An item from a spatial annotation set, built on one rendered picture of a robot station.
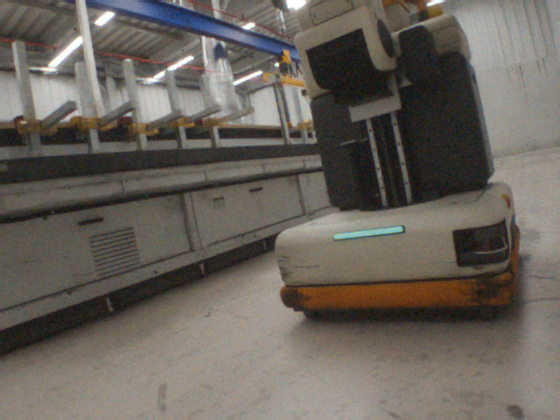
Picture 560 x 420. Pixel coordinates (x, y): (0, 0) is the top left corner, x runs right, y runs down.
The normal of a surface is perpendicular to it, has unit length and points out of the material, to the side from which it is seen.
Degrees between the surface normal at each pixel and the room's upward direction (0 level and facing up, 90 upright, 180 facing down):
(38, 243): 93
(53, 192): 90
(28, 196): 90
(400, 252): 90
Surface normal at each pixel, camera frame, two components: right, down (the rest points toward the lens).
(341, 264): -0.57, 0.16
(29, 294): 0.80, -0.13
